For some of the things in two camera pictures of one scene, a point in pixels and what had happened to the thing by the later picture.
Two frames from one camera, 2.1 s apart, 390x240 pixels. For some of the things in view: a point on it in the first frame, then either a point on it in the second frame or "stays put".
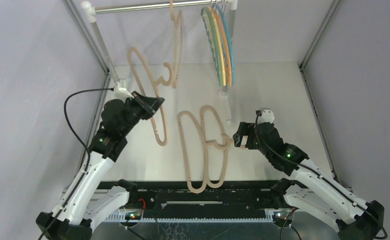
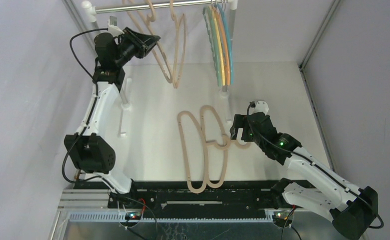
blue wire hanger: x=218 y=6 stays put
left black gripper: x=149 y=105 → x=143 y=44
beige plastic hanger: x=175 y=75 stays put
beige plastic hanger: x=158 y=83 → x=142 y=26
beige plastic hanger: x=227 y=142 stays put
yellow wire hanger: x=220 y=44 stays put
